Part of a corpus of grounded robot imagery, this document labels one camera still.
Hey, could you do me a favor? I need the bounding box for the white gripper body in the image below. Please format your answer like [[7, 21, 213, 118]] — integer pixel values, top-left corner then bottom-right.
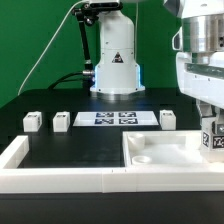
[[176, 52, 224, 109]]

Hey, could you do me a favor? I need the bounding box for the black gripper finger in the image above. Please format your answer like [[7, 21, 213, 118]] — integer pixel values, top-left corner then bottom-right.
[[196, 100, 215, 129], [215, 108, 224, 134]]

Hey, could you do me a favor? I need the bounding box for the white square tabletop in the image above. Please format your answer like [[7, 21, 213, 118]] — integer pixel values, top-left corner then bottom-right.
[[123, 131, 224, 167]]

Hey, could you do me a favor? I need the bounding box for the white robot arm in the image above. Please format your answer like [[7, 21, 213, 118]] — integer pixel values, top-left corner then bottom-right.
[[90, 0, 224, 135]]

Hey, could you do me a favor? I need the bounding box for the white marker sheet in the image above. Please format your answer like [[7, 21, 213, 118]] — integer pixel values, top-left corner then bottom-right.
[[74, 111, 158, 126]]

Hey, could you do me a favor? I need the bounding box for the white U-shaped obstacle fence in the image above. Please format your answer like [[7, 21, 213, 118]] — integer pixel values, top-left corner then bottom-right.
[[0, 136, 224, 194]]

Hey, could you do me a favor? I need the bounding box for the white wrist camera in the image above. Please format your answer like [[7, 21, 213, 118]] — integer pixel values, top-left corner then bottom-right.
[[172, 29, 183, 51]]

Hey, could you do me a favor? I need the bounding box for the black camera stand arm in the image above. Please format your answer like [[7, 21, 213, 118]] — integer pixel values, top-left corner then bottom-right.
[[72, 7, 94, 77]]

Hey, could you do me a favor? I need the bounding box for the black cable bundle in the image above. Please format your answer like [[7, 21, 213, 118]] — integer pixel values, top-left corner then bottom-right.
[[47, 73, 95, 90]]

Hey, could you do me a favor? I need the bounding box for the white cable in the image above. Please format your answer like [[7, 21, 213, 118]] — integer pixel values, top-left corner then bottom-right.
[[17, 0, 88, 97]]

